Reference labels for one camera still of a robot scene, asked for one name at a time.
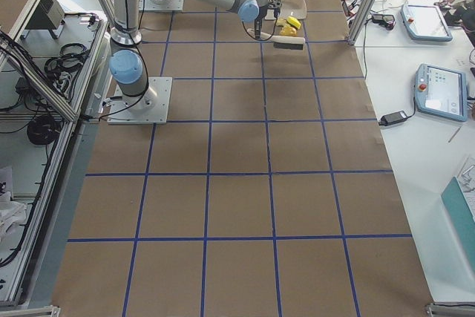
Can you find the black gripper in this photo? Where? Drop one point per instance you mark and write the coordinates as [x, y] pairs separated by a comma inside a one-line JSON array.
[[260, 18]]

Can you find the yellow potato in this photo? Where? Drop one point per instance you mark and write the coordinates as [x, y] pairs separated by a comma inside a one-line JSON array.
[[289, 31]]

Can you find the yellow sponge piece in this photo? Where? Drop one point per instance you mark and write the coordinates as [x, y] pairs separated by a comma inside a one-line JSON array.
[[293, 22]]

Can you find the beige plastic dustpan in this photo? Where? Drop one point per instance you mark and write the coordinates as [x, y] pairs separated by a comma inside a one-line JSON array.
[[295, 8]]

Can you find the beige hand brush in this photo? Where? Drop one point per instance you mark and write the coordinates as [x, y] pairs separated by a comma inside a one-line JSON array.
[[282, 42]]

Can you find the blue teach pendant far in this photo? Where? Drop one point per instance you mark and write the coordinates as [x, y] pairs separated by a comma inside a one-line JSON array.
[[425, 23]]

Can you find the blue teach pendant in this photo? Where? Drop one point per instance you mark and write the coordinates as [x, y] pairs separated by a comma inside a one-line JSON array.
[[425, 23], [441, 92]]

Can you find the small black power brick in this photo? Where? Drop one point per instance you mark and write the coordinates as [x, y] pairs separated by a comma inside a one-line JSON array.
[[394, 118]]

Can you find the blue teach pendant near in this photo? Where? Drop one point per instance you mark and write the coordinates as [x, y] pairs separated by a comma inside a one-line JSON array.
[[441, 92]]

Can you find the white power strip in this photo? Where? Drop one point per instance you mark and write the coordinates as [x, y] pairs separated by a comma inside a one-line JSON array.
[[63, 81]]

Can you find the grey electronics box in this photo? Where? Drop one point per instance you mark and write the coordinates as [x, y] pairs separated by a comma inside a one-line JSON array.
[[49, 16]]

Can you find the teal folder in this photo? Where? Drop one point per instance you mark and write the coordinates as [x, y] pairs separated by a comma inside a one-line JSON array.
[[459, 212]]

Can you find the white crumpled cloth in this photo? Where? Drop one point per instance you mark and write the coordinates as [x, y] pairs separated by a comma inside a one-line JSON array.
[[13, 213]]

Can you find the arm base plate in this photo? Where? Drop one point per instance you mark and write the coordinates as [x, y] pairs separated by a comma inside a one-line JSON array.
[[163, 6], [152, 108]]

